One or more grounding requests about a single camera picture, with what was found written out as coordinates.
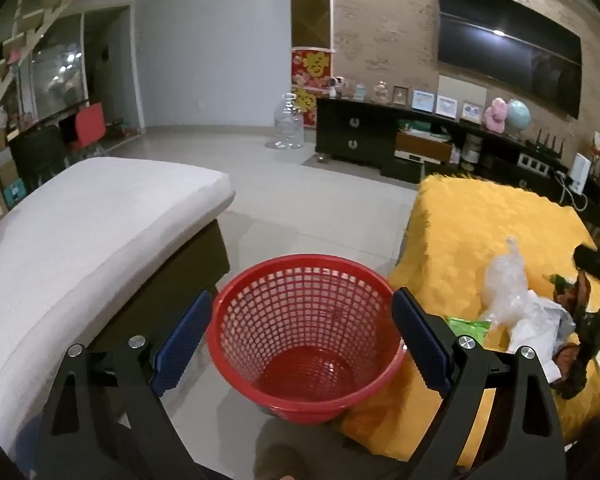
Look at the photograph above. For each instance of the pink plush toy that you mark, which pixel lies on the pink plush toy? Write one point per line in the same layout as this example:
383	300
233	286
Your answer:
496	116

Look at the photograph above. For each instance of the red and white doll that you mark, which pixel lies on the red and white doll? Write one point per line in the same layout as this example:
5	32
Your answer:
599	149

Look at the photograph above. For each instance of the yellow fuzzy blanket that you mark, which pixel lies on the yellow fuzzy blanket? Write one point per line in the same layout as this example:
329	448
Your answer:
480	220

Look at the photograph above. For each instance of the white robot toy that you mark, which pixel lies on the white robot toy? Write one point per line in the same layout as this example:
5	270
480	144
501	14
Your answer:
337	89

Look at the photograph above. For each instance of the green cloth bundle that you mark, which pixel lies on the green cloth bundle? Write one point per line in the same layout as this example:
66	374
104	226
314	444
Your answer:
420	126

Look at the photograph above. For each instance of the white box appliance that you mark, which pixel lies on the white box appliance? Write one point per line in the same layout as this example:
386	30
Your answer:
580	172

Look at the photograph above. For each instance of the wooden box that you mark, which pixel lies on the wooden box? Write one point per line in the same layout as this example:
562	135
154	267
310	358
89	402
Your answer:
422	146

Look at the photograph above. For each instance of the stacked jars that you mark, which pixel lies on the stacked jars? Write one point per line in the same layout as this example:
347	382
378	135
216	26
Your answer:
471	151

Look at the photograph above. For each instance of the brown wooden picture frame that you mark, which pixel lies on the brown wooden picture frame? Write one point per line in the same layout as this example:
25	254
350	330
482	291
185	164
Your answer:
400	95

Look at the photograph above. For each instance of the blue picture frame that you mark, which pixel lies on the blue picture frame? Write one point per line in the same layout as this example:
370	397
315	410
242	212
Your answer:
423	101

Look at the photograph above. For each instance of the black wall television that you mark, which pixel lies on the black wall television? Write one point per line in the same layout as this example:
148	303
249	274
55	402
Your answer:
505	45

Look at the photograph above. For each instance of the white paper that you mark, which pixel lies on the white paper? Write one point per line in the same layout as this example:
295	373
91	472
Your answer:
535	320

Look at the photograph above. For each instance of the clear plastic water jug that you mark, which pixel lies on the clear plastic water jug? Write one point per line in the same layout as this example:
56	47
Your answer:
288	125

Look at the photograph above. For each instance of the green snack packet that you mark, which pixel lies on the green snack packet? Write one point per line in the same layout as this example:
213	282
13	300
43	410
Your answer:
467	327

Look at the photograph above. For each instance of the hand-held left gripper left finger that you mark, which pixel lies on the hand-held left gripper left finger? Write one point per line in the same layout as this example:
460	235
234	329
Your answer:
180	345

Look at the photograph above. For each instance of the white picture frame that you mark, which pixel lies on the white picture frame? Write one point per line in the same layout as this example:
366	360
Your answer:
446	106

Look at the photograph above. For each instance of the pale blue globe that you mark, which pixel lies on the pale blue globe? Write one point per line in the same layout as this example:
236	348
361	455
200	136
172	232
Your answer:
519	116

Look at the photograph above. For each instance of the clear plastic bag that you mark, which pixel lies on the clear plastic bag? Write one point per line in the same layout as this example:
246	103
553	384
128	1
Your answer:
505	290

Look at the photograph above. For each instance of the red chair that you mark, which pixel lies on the red chair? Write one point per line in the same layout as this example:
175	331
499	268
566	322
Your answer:
89	125

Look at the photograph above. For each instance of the white cushioned ottoman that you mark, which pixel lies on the white cushioned ottoman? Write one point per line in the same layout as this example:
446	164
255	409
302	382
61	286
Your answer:
80	240

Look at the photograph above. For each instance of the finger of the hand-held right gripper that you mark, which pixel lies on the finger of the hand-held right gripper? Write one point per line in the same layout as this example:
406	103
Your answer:
597	262

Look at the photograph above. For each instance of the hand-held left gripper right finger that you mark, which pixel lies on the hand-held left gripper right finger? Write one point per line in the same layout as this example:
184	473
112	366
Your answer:
420	340

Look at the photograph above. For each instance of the wooden zigzag wall shelf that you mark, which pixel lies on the wooden zigzag wall shelf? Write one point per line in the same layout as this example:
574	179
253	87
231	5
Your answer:
30	25

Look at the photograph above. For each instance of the white socket panel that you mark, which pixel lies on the white socket panel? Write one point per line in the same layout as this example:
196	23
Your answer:
534	164

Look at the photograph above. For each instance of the beige wall panel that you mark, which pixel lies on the beige wall panel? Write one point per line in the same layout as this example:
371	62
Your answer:
462	85

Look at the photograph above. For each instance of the red plastic mesh basket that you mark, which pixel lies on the red plastic mesh basket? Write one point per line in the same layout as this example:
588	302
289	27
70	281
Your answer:
305	390

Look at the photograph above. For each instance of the black television cabinet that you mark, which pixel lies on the black television cabinet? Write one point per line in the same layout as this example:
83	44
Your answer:
340	130

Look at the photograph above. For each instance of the light picture frame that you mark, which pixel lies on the light picture frame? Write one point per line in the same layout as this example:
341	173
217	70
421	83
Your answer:
471	112

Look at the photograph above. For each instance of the dark foil wrapper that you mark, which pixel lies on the dark foil wrapper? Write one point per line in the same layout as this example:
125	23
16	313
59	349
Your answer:
587	330

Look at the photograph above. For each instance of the black chair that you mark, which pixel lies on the black chair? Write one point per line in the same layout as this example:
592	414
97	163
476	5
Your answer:
37	157

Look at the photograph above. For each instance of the black router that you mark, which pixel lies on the black router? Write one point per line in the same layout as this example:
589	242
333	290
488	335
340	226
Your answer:
545	149

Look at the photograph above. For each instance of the red festive wall poster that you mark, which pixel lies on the red festive wall poster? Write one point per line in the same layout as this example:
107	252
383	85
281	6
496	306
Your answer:
310	75

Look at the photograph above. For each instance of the glass sliding door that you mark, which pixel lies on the glass sliding door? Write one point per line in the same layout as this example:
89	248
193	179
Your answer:
60	65

